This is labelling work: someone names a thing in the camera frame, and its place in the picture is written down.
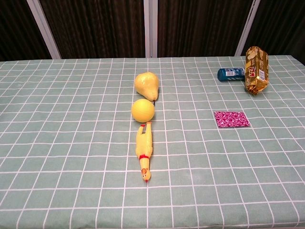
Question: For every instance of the yellow ball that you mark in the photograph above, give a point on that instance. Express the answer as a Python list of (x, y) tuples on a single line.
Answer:
[(143, 111)]

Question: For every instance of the white partition post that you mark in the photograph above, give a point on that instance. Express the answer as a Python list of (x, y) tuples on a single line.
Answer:
[(247, 28), (44, 28), (146, 28)]

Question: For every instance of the yellow pear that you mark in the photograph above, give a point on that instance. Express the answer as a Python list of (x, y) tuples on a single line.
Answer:
[(145, 83)]

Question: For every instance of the blue cylindrical can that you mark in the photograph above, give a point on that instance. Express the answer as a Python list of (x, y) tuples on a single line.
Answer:
[(228, 74)]

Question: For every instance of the gold snack package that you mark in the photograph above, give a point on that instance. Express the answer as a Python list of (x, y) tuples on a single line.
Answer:
[(256, 71)]

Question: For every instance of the yellow rubber chicken toy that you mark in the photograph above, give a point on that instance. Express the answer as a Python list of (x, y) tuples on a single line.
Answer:
[(143, 143)]

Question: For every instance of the dark brown partition panel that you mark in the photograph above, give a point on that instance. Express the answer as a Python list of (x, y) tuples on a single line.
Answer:
[(95, 28), (281, 26), (14, 28), (202, 28)]

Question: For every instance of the green white grid tablecloth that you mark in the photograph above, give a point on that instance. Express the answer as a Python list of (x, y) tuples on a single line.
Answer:
[(71, 143)]

